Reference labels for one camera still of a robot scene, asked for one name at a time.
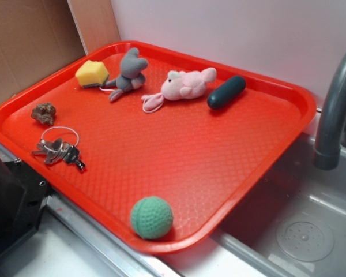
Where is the red plastic tray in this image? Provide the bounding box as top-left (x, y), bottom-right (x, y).
top-left (0, 42), bottom-right (316, 254)

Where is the black box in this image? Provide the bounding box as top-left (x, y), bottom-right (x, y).
top-left (0, 159), bottom-right (48, 258)

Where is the yellow sponge with green pad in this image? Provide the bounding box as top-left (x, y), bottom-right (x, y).
top-left (75, 60), bottom-right (109, 88)

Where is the brown cardboard panel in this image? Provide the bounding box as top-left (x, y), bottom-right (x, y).
top-left (0, 1), bottom-right (120, 104)

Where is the grey sink faucet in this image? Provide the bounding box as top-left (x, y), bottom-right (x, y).
top-left (313, 53), bottom-right (346, 170)

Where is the bunch of silver keys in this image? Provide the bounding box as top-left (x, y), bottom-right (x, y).
top-left (31, 126), bottom-right (87, 172)

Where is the brown rock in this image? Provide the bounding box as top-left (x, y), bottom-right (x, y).
top-left (31, 102), bottom-right (56, 126)

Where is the dark green capsule case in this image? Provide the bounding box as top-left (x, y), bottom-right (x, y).
top-left (207, 76), bottom-right (246, 110)

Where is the grey plush mouse toy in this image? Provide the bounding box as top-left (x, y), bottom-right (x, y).
top-left (104, 47), bottom-right (149, 102)

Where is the green textured ball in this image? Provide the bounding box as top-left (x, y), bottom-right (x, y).
top-left (130, 196), bottom-right (174, 240)

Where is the pink plush toy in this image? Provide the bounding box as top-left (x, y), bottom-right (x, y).
top-left (141, 67), bottom-right (217, 113)

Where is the grey plastic sink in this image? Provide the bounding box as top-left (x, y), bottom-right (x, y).
top-left (161, 123), bottom-right (346, 276)

